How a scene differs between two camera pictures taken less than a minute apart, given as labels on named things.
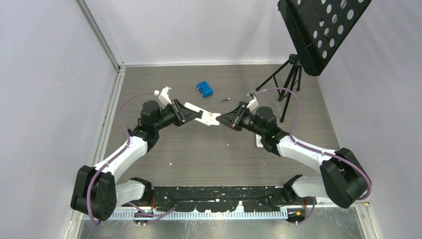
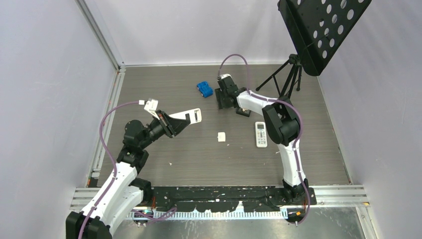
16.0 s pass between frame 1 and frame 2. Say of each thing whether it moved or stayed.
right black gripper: moved
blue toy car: stayed
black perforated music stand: stayed
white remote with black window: moved
